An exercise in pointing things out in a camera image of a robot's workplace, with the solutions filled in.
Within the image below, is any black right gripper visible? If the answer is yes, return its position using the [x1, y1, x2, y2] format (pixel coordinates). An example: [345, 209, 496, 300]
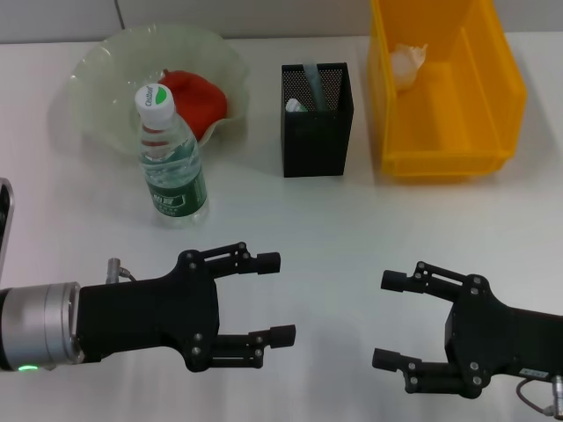
[371, 260, 563, 400]

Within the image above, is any right wrist connector cable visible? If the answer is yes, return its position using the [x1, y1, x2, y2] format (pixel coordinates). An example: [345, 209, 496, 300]
[516, 373, 563, 418]

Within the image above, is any yellow plastic storage bin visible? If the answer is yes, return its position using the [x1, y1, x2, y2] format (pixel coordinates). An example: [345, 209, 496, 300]
[368, 0, 528, 182]

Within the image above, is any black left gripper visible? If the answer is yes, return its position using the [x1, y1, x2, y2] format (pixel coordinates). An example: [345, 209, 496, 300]
[77, 240, 296, 375]

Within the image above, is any white paper ball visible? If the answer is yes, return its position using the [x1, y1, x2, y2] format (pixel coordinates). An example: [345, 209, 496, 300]
[390, 41, 430, 92]

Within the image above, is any clear pen with grey end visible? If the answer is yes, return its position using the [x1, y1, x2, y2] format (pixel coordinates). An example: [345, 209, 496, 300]
[302, 62, 330, 113]

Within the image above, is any clear water bottle green label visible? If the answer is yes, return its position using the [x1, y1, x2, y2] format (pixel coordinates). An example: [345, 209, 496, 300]
[134, 84, 210, 229]

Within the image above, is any red-orange mandarin orange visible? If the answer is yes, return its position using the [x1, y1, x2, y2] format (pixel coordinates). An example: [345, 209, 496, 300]
[157, 68, 229, 142]

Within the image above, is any wrist connector cable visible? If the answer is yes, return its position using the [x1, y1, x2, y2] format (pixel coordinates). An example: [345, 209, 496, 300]
[516, 373, 563, 418]
[106, 258, 141, 286]

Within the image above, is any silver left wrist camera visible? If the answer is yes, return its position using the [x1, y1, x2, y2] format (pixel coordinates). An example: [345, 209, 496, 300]
[0, 178, 17, 282]

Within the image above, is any pale green glass fruit plate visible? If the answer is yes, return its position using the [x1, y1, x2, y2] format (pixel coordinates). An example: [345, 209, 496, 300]
[68, 24, 251, 157]

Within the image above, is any black mesh pen holder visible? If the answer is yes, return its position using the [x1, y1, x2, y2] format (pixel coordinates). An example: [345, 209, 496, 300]
[281, 62, 355, 178]

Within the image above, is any left wrist connector cable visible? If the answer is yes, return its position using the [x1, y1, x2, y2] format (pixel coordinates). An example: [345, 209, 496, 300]
[106, 258, 141, 286]

